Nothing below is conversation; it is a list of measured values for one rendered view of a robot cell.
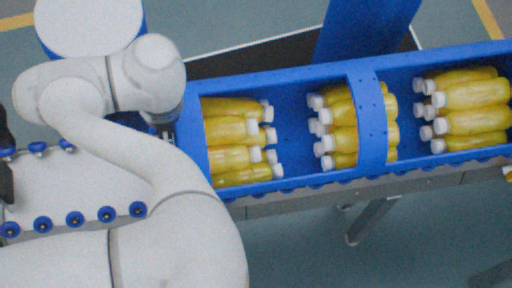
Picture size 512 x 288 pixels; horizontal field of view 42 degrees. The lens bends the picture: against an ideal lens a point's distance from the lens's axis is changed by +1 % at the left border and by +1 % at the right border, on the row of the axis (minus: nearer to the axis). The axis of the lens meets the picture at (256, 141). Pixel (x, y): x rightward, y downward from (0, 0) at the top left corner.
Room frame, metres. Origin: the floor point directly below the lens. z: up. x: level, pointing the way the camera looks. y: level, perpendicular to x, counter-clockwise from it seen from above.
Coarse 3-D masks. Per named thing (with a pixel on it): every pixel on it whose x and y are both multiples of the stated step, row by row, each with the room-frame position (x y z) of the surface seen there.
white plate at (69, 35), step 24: (48, 0) 0.90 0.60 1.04; (72, 0) 0.92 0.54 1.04; (96, 0) 0.93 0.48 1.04; (120, 0) 0.94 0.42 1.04; (48, 24) 0.83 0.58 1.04; (72, 24) 0.85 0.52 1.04; (96, 24) 0.86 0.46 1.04; (120, 24) 0.87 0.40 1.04; (72, 48) 0.78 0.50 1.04; (96, 48) 0.79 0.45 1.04; (120, 48) 0.80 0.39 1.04
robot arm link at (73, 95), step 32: (64, 64) 0.49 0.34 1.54; (96, 64) 0.50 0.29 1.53; (32, 96) 0.42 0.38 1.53; (64, 96) 0.42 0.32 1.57; (96, 96) 0.44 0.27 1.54; (64, 128) 0.35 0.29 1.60; (96, 128) 0.34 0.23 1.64; (128, 128) 0.35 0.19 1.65; (128, 160) 0.29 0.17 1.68; (160, 160) 0.28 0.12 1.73; (192, 160) 0.30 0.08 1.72; (160, 192) 0.22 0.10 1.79; (192, 192) 0.22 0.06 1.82
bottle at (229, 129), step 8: (208, 120) 0.60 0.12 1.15; (216, 120) 0.60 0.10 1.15; (224, 120) 0.60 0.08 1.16; (232, 120) 0.61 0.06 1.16; (240, 120) 0.61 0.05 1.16; (248, 120) 0.62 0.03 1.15; (208, 128) 0.58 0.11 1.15; (216, 128) 0.58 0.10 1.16; (224, 128) 0.58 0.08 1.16; (232, 128) 0.59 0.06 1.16; (240, 128) 0.59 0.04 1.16; (248, 128) 0.60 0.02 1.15; (208, 136) 0.56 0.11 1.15; (216, 136) 0.57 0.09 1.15; (224, 136) 0.57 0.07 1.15; (232, 136) 0.57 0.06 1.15; (240, 136) 0.58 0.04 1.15; (208, 144) 0.55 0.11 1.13; (216, 144) 0.56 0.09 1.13
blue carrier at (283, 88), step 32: (320, 64) 0.79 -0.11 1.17; (352, 64) 0.79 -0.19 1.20; (384, 64) 0.79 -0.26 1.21; (416, 64) 0.81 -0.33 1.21; (448, 64) 0.92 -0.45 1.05; (192, 96) 0.62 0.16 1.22; (224, 96) 0.72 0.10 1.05; (256, 96) 0.74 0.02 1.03; (288, 96) 0.76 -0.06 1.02; (352, 96) 0.69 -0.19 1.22; (416, 96) 0.85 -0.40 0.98; (192, 128) 0.54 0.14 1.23; (288, 128) 0.70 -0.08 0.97; (384, 128) 0.63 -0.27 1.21; (416, 128) 0.77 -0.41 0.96; (288, 160) 0.61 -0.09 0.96; (320, 160) 0.63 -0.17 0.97; (384, 160) 0.59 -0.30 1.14; (416, 160) 0.61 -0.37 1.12; (448, 160) 0.64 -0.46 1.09; (224, 192) 0.45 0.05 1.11; (256, 192) 0.48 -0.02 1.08
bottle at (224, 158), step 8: (224, 144) 0.57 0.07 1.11; (232, 144) 0.57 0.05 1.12; (240, 144) 0.57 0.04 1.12; (208, 152) 0.53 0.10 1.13; (216, 152) 0.54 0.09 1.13; (224, 152) 0.54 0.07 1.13; (232, 152) 0.54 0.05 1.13; (240, 152) 0.55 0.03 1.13; (248, 152) 0.55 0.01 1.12; (216, 160) 0.52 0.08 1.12; (224, 160) 0.52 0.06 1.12; (232, 160) 0.53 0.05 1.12; (240, 160) 0.53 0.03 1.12; (248, 160) 0.54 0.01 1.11; (216, 168) 0.50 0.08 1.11; (224, 168) 0.51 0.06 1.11; (232, 168) 0.51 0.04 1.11; (240, 168) 0.52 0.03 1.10
